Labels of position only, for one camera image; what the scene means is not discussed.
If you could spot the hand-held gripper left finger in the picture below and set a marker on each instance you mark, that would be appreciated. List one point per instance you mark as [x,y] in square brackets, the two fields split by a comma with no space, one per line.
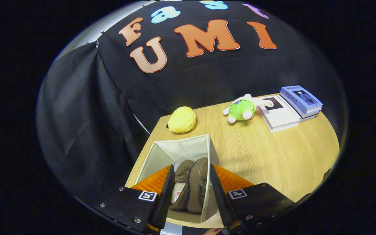
[166,195]

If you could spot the beige fabric storage box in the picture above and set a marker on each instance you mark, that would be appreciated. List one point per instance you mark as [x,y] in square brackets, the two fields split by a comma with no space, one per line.
[175,150]

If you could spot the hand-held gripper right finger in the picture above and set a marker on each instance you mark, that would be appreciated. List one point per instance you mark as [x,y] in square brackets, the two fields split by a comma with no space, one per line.
[220,199]

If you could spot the white book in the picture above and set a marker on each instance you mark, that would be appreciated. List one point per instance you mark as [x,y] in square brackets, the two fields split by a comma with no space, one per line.
[281,117]

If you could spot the pale blue book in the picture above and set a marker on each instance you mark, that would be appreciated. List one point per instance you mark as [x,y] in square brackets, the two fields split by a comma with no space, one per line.
[308,115]

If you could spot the black backdrop cloth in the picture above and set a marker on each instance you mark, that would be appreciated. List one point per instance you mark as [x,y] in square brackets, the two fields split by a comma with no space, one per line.
[86,130]

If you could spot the green and pink plush toy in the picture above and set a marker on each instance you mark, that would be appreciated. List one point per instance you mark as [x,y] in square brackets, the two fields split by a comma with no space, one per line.
[240,110]

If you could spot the yellow plush ball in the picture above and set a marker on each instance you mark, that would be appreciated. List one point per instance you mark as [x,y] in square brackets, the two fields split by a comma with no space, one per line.
[182,120]

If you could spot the brown shoe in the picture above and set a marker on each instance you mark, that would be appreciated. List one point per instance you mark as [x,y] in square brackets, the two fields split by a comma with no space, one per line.
[198,182]
[183,171]

